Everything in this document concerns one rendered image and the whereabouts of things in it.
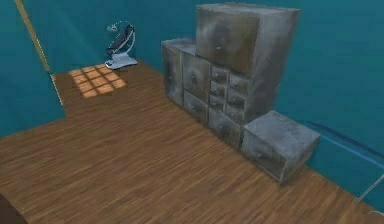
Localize black and white baby swing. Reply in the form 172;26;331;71
104;20;139;71

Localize dark brown furniture corner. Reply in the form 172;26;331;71
0;192;29;224

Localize grey stepped drawer cabinet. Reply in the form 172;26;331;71
160;2;322;185

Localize blue bar metal frame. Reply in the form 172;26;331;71
305;119;384;217

